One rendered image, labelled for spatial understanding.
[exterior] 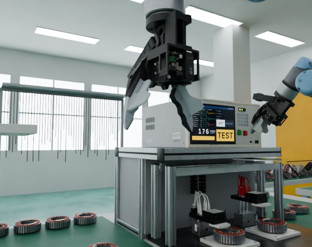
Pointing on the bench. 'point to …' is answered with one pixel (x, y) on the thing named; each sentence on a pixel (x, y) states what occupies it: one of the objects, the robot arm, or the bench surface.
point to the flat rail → (224, 169)
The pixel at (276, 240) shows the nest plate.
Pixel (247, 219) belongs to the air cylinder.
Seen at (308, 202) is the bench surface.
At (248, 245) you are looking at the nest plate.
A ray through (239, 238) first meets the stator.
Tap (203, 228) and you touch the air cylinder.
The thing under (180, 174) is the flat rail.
